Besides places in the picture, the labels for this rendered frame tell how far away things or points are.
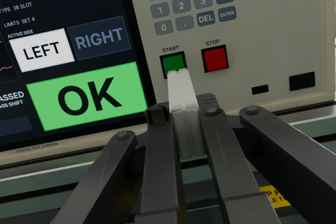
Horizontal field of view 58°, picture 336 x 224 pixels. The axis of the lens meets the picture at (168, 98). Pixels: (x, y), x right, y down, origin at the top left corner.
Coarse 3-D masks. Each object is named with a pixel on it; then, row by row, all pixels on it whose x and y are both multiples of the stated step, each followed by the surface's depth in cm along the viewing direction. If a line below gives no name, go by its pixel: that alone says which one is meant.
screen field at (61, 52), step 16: (48, 32) 26; (64, 32) 27; (80, 32) 27; (96, 32) 27; (112, 32) 27; (16, 48) 27; (32, 48) 27; (48, 48) 27; (64, 48) 27; (80, 48) 27; (96, 48) 27; (112, 48) 27; (128, 48) 27; (32, 64) 28; (48, 64) 28
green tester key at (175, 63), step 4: (168, 56) 28; (172, 56) 27; (176, 56) 27; (180, 56) 27; (164, 60) 27; (168, 60) 27; (172, 60) 27; (176, 60) 27; (180, 60) 27; (164, 64) 27; (168, 64) 27; (172, 64) 27; (176, 64) 27; (180, 64) 27; (164, 68) 27; (168, 68) 27; (172, 68) 27; (176, 68) 27; (180, 68) 27
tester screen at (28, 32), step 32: (0, 0) 25; (32, 0) 26; (64, 0) 26; (96, 0) 26; (0, 32) 26; (32, 32) 26; (128, 32) 27; (0, 64) 27; (64, 64) 28; (96, 64) 28; (0, 96) 29; (64, 128) 30
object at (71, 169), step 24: (288, 120) 28; (312, 120) 27; (0, 168) 31; (24, 168) 30; (48, 168) 29; (72, 168) 28; (192, 168) 29; (0, 192) 29; (24, 192) 29; (48, 192) 30; (0, 216) 30
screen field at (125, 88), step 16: (128, 64) 28; (48, 80) 28; (64, 80) 28; (80, 80) 28; (96, 80) 28; (112, 80) 28; (128, 80) 28; (32, 96) 29; (48, 96) 29; (64, 96) 29; (80, 96) 29; (96, 96) 29; (112, 96) 29; (128, 96) 29; (48, 112) 29; (64, 112) 29; (80, 112) 29; (96, 112) 29; (112, 112) 29; (128, 112) 30; (48, 128) 30
